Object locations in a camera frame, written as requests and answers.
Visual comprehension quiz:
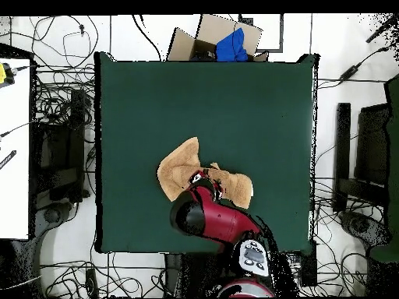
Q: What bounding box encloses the blue cloth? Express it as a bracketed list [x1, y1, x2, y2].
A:
[215, 27, 249, 62]

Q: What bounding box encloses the black floor box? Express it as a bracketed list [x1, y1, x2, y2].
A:
[299, 239, 318, 287]

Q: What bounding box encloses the tan terry towel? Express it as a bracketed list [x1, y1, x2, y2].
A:
[156, 135, 255, 210]

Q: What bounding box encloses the green cloth covered stand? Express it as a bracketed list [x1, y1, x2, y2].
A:
[369, 74, 399, 262]

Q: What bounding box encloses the black upright bar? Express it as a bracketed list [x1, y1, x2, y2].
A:
[334, 102, 352, 213]

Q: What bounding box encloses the black rod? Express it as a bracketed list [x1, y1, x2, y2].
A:
[365, 13, 399, 44]

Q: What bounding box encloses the white side table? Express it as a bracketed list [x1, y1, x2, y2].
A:
[0, 57, 32, 241]

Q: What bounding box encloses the black flat strip tool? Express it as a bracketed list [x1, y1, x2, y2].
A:
[0, 149, 17, 171]

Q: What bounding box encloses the yellow and black device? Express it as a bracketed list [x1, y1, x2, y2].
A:
[0, 62, 16, 90]

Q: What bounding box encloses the dark green table cloth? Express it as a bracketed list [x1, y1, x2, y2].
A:
[94, 51, 320, 254]

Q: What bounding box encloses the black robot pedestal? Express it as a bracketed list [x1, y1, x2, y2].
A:
[163, 252, 219, 298]

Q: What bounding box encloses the grey pedestal leg with foot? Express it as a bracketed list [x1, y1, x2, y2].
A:
[30, 201, 80, 290]
[338, 210, 390, 250]

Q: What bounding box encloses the black power adapter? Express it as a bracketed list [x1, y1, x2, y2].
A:
[338, 63, 360, 81]

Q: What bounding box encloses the black panel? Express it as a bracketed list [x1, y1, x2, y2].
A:
[354, 104, 390, 188]

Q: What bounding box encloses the open cardboard box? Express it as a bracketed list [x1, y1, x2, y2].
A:
[166, 13, 270, 62]

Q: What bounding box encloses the dark square frame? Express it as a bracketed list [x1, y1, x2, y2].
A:
[238, 13, 284, 53]

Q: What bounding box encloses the black equipment case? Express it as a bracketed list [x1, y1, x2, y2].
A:
[34, 88, 87, 203]

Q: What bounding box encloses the black power strip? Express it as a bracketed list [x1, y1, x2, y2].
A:
[85, 268, 100, 298]

